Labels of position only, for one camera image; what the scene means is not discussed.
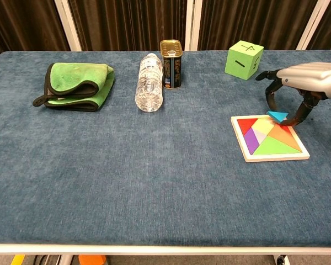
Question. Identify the blue fabric table cover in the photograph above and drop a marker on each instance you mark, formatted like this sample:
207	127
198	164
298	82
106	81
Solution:
127	179

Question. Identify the black gold rectangular tin can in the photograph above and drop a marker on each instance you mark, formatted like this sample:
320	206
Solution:
172	69

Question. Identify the folded green microfibre cloth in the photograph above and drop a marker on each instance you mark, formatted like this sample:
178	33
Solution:
71	76

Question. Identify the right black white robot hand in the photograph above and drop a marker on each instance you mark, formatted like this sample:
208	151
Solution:
311	77

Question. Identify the beige wooden table leg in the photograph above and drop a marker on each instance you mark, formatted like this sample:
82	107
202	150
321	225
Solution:
191	25
313	25
69	27

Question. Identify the red tangram piece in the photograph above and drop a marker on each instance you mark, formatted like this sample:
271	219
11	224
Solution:
245	125

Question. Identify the white table pedestal base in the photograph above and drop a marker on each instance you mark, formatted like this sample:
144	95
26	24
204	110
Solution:
66	260

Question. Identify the orange tangram triangle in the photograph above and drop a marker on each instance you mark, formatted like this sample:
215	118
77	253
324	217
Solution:
287	139

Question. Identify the orange object under table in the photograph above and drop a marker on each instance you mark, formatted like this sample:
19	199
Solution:
92	260

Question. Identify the green foam number cube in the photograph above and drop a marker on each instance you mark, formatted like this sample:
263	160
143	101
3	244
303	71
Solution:
240	64

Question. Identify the yellow tangram piece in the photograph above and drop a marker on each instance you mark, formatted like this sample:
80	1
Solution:
264	127

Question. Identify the lilac tangram piece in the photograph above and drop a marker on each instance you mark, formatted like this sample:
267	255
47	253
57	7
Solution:
260	135

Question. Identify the purple tangram piece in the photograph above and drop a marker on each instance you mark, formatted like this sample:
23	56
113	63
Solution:
251	140

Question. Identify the blue triangle piece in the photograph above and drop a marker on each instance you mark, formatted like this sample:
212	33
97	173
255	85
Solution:
278	116

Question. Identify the wooden tangram tray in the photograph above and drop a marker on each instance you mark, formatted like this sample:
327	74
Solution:
275	158

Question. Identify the green tangram triangle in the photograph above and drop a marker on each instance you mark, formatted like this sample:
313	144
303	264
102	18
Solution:
274	147

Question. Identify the clear plastic water bottle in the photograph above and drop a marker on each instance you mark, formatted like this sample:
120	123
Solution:
149	88

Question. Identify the table caster wheel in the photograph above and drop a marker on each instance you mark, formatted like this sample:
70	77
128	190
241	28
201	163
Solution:
282	260

